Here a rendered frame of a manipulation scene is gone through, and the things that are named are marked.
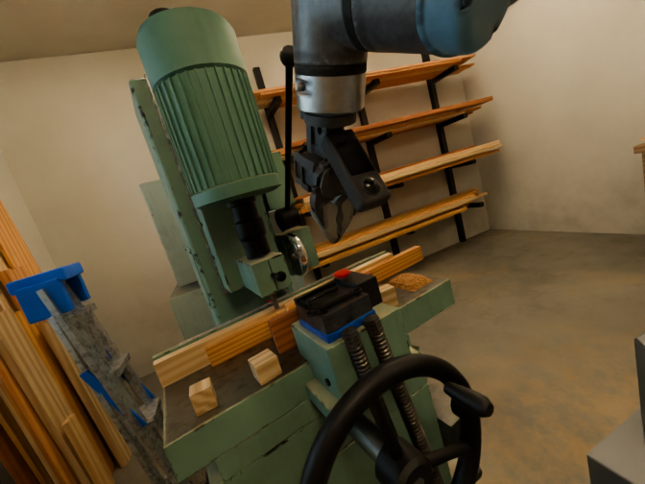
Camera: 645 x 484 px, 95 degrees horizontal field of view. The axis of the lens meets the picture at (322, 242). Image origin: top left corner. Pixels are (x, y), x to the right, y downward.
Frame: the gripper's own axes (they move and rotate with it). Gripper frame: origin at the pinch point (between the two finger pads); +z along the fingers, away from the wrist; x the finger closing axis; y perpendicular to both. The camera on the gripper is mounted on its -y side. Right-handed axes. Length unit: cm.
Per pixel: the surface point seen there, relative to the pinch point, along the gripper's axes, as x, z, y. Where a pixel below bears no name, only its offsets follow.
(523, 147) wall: -339, 84, 118
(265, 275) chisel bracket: 10.6, 9.9, 9.1
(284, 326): 11.4, 15.8, 0.5
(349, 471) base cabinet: 10.6, 37.1, -19.6
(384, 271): -20.2, 22.7, 6.6
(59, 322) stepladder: 64, 49, 69
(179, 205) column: 19.3, 5.1, 38.1
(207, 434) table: 28.8, 17.8, -8.8
